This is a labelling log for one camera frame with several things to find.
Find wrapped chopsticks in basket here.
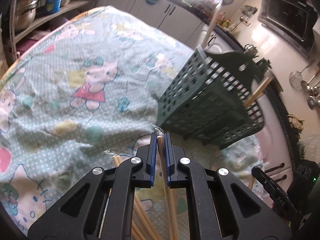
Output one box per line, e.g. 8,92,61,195
243,76,273,108
201,0,223,49

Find wrapped chopsticks in basket left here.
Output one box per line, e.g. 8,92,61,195
201,0,223,49

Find stainless steel pot stack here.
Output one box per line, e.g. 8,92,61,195
14,0,39,32

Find hanging strainer ladle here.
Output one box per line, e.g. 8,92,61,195
289,60,314,88

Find bamboo chopstick pair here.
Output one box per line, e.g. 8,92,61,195
106,149,163,240
153,125,179,239

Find wooden shelf unit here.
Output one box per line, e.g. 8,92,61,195
3,0,97,65

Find green plastic utensil basket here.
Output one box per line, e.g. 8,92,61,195
156,47,265,149

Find wrapped chopsticks in basket right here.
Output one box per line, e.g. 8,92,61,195
243,76,273,108

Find bamboo chopstick pair on cloth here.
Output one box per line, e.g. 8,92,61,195
106,149,163,240

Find steel kettle on counter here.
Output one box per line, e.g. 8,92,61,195
244,44,258,59

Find black range hood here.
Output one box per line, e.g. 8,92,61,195
258,0,318,59

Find Hello Kitty tablecloth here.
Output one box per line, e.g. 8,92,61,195
0,4,273,240

